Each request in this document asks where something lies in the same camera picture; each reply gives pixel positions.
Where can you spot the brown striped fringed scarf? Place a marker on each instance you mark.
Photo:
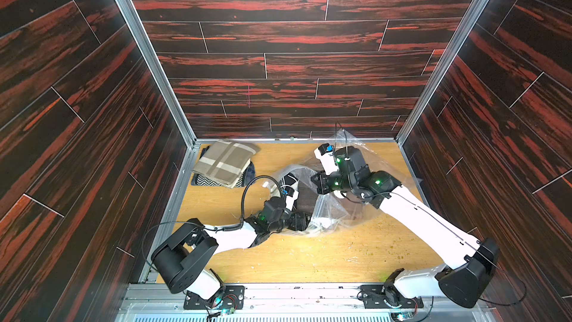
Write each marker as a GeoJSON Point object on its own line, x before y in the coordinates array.
{"type": "Point", "coordinates": [307, 199]}

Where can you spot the black white chevron scarf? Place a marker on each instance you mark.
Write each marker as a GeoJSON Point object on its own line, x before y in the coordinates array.
{"type": "Point", "coordinates": [205, 181]}

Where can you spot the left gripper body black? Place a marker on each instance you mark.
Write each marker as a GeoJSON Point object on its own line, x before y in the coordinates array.
{"type": "Point", "coordinates": [286, 222]}

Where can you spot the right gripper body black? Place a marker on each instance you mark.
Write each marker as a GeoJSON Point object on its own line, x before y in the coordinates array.
{"type": "Point", "coordinates": [322, 182]}

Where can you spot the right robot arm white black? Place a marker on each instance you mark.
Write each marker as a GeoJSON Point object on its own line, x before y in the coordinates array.
{"type": "Point", "coordinates": [468, 263]}

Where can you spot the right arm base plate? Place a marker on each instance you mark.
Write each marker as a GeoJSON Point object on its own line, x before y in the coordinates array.
{"type": "Point", "coordinates": [378, 297]}

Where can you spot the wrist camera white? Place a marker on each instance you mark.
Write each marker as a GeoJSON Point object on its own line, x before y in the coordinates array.
{"type": "Point", "coordinates": [289, 187]}
{"type": "Point", "coordinates": [326, 155]}

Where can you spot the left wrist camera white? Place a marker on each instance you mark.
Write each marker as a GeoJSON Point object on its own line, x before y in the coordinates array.
{"type": "Point", "coordinates": [289, 187]}

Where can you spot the tan cream plaid scarf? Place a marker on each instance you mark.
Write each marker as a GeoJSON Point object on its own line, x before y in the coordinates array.
{"type": "Point", "coordinates": [225, 161]}

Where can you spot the clear plastic vacuum bag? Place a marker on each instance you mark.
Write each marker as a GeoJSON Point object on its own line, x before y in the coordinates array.
{"type": "Point", "coordinates": [340, 212]}

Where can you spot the navy plaid scarf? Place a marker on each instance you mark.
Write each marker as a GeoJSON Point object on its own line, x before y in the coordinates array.
{"type": "Point", "coordinates": [249, 174]}

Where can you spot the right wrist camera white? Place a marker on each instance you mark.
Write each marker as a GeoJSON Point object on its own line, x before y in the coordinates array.
{"type": "Point", "coordinates": [326, 155]}

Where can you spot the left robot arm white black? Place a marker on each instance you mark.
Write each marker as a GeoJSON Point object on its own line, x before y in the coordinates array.
{"type": "Point", "coordinates": [182, 258]}

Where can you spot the front aluminium rail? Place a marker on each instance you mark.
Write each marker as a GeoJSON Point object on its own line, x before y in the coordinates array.
{"type": "Point", "coordinates": [292, 302]}

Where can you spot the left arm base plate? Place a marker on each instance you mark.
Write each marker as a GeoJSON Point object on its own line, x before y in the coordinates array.
{"type": "Point", "coordinates": [214, 297]}

